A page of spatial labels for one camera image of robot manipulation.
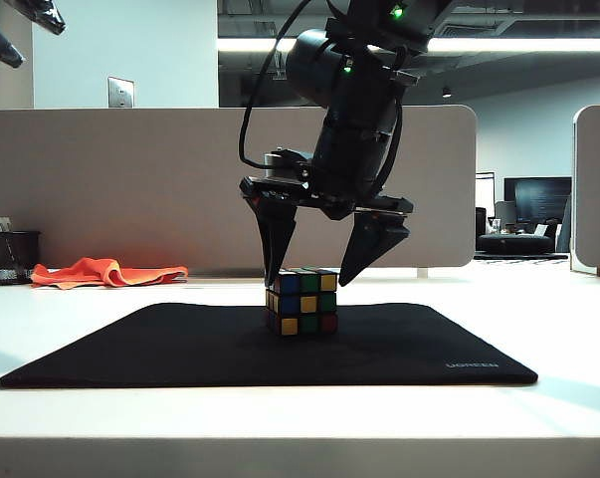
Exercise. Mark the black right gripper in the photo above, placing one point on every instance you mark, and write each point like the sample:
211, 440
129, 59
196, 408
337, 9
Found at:
349, 159

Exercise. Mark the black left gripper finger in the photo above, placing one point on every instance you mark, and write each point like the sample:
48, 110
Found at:
1, 42
51, 15

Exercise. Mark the multicoloured puzzle cube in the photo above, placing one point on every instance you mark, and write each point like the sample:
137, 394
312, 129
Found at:
302, 304

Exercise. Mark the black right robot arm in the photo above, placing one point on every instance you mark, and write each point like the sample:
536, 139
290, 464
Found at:
324, 65

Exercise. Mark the black mouse pad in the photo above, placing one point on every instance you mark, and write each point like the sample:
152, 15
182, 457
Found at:
180, 348

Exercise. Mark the white divider foot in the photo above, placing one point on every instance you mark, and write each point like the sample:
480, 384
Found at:
423, 273

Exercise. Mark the white whiteboard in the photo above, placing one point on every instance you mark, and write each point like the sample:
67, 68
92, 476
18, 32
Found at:
484, 191

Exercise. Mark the wide grey desk divider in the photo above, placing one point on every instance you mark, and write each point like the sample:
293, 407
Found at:
105, 184

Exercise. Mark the silver clip in holder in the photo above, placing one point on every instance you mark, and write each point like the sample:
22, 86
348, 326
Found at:
3, 224

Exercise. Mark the black round ottoman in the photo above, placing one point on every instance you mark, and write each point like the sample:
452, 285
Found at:
513, 244

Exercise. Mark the small ceiling spot lamp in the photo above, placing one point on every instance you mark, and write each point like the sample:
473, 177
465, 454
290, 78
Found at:
446, 92

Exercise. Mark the black mesh pen holder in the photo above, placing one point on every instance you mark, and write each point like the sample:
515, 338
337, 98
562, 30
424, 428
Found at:
11, 259

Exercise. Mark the orange cloth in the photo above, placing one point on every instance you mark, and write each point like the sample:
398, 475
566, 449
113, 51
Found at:
105, 274

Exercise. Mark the narrow grey desk divider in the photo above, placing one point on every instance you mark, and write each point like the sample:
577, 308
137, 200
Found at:
598, 189

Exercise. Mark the long ceiling light strip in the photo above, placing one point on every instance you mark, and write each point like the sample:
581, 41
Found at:
528, 45

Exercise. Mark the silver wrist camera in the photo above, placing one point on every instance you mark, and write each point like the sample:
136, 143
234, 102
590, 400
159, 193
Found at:
282, 162

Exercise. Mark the metal wall plate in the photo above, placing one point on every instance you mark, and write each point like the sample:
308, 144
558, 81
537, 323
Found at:
120, 92

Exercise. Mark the dark wall screen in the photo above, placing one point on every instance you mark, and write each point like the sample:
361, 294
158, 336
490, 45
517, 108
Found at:
538, 199

